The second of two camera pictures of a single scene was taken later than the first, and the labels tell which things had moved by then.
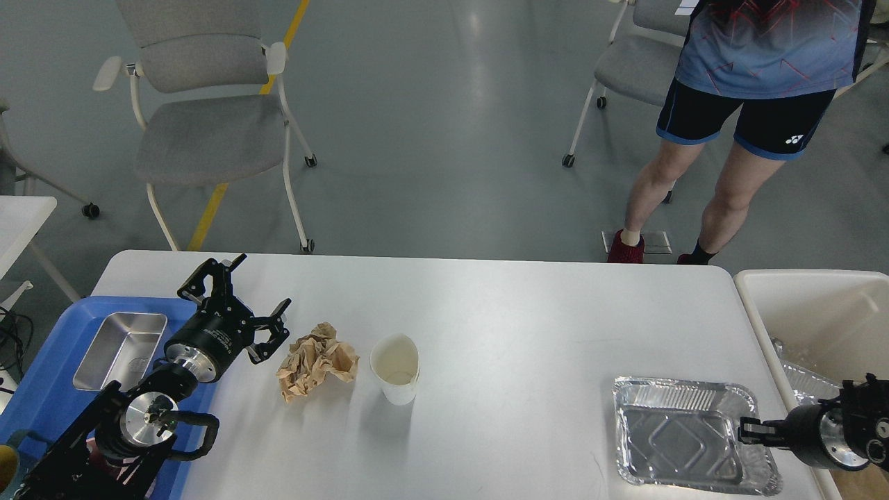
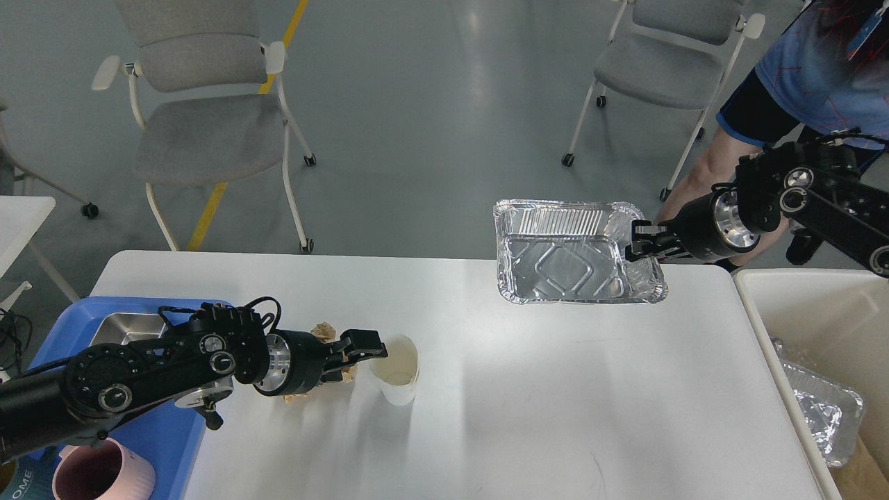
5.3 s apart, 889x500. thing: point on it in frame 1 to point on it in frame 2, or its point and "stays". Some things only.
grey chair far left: (10, 169) stays
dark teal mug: (26, 464) stays
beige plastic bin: (832, 323) stays
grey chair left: (208, 96) stays
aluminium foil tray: (685, 434) to (571, 251)
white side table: (21, 219) stays
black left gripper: (223, 328) to (296, 360)
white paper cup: (395, 364) stays
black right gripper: (817, 438) to (708, 228)
